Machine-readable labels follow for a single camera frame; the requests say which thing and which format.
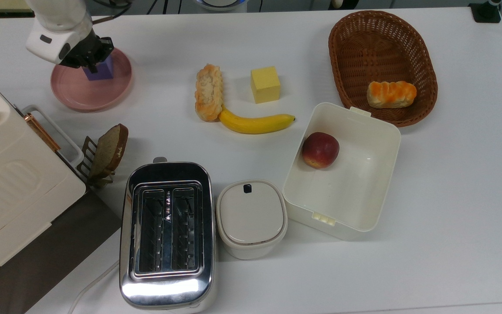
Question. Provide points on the red apple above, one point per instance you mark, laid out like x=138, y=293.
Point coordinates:
x=320, y=150

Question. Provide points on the yellow banana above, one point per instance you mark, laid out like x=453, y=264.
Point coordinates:
x=255, y=124

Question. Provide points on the yellow cube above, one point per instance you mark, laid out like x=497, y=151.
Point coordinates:
x=265, y=85

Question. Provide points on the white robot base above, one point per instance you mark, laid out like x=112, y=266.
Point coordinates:
x=221, y=3

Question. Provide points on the purple cube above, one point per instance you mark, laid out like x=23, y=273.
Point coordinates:
x=103, y=70

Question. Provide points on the dark metal toast rack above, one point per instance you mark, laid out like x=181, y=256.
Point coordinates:
x=86, y=157

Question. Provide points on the long crusty pastry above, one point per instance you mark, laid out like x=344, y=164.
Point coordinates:
x=208, y=91

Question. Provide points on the brown bread slice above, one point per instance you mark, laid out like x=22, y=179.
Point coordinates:
x=109, y=150

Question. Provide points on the orange glazed bread roll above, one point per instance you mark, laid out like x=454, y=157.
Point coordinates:
x=391, y=94

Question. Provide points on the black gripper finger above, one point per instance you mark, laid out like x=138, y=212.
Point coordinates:
x=90, y=66
x=107, y=47

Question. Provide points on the pink plate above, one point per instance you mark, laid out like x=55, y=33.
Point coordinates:
x=89, y=93

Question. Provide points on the open white plastic box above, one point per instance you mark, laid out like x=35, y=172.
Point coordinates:
x=355, y=192

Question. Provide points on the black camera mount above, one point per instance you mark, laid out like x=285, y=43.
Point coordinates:
x=485, y=12

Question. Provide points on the white lidded container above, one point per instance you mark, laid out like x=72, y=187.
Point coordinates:
x=251, y=218

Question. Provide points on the white oven appliance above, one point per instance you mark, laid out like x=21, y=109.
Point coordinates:
x=11, y=187

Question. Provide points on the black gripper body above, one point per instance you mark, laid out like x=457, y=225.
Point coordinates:
x=81, y=50

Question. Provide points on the brown wicker basket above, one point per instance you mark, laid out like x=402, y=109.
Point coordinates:
x=381, y=48

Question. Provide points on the silver two-slot toaster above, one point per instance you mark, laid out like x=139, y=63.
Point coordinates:
x=168, y=279

